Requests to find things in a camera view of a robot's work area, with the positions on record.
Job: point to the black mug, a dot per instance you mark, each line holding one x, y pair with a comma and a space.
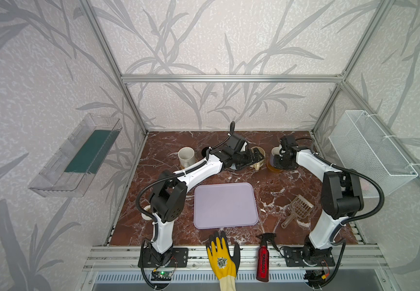
205, 152

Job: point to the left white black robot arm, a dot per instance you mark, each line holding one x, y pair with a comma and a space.
163, 200

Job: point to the green circuit board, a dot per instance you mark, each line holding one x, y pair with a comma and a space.
159, 275

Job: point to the clear plastic wall bin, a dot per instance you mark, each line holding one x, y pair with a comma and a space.
71, 170

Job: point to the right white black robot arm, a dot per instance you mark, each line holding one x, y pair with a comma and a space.
341, 193

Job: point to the yellow black work glove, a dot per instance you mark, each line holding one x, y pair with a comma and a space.
224, 265

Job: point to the beige yellow mug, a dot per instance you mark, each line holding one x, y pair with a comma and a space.
259, 155

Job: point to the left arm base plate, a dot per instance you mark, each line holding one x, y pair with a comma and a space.
174, 257

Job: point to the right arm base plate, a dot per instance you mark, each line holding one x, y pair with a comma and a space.
307, 256

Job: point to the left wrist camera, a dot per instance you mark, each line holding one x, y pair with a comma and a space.
244, 147

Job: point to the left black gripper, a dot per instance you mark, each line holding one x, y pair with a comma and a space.
248, 157

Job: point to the brown wooden round coaster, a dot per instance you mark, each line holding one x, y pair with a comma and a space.
272, 168

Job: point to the white mug lavender handle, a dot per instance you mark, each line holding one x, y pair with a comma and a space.
275, 151

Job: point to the white speckled mug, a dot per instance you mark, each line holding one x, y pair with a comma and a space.
187, 157

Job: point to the red spray bottle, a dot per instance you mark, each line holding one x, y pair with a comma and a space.
263, 256

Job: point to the pink object in basket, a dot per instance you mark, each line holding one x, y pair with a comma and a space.
365, 185

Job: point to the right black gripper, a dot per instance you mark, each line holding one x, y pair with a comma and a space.
281, 160

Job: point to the lavender plastic tray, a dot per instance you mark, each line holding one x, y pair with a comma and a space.
225, 205

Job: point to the white wire mesh basket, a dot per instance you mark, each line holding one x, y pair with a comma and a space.
362, 145

